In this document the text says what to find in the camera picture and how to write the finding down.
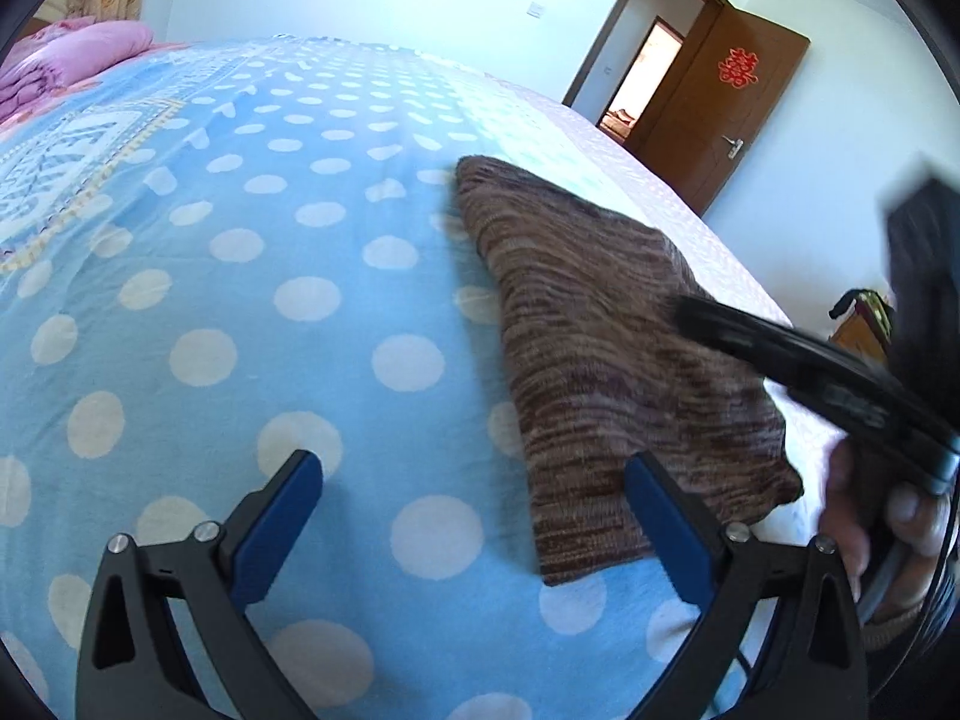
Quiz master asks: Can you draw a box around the wooden furniture piece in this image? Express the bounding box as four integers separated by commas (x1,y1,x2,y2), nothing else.
829,287,895,365

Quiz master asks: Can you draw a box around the folded pink quilt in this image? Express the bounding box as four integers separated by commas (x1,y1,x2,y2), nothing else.
0,19,155,125

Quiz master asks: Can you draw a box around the person's right hand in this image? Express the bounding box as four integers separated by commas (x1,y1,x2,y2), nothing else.
821,435,953,616

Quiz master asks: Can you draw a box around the red door decoration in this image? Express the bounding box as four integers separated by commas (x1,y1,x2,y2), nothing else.
718,49,758,89

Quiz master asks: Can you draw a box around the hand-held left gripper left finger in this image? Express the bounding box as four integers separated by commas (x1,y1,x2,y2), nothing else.
75,450,325,720

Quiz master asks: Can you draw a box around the brown wooden door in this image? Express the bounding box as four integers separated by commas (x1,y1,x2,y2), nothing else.
624,6,812,217

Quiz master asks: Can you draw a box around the brown knitted sweater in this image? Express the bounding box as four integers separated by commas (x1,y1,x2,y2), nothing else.
454,156,805,587

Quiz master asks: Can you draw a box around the grey cable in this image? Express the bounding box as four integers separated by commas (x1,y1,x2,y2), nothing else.
855,532,925,625

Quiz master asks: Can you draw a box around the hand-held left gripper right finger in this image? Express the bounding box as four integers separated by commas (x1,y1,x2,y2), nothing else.
624,451,871,720

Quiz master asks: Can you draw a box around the blue printed dotted blanket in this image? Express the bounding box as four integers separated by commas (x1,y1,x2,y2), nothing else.
0,34,751,720

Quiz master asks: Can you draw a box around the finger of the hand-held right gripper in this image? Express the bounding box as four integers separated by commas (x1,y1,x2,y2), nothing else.
675,296,960,496

